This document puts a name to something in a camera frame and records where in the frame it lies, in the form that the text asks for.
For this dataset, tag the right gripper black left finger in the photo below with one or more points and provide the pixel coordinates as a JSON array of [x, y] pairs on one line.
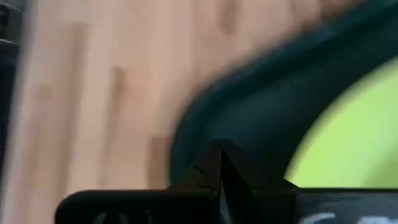
[[208, 171]]

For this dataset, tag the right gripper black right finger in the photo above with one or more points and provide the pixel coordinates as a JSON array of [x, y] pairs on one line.
[[248, 193]]

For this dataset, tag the lime green plate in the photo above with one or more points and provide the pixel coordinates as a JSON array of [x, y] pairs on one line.
[[357, 140]]

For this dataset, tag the dark green plastic tray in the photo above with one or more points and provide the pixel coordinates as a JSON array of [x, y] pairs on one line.
[[264, 109]]

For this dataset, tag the black aluminium table frame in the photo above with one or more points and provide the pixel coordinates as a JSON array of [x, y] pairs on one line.
[[6, 77]]

